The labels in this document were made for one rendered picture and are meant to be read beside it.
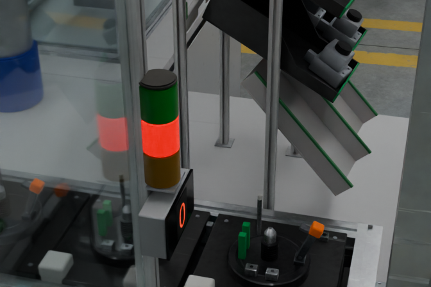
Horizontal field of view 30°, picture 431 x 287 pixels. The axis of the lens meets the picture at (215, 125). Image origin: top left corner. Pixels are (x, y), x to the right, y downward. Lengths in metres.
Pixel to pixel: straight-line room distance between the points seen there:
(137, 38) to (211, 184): 0.83
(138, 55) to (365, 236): 0.66
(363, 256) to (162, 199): 0.49
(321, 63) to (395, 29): 3.20
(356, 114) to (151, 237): 0.78
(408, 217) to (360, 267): 1.19
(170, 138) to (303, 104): 0.59
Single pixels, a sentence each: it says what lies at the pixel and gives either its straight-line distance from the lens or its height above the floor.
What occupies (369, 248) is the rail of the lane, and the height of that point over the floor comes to 0.96.
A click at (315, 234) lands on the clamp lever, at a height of 1.06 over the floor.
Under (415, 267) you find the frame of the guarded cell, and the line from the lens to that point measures 0.25.
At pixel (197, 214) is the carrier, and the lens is 1.51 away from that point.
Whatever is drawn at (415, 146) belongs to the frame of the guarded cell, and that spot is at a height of 1.77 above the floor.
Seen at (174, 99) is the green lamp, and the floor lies 1.39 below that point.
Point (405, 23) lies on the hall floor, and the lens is 4.74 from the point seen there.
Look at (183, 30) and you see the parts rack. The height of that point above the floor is 1.30.
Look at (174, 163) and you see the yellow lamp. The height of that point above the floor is 1.30.
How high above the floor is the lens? 1.89
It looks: 31 degrees down
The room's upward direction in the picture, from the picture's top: straight up
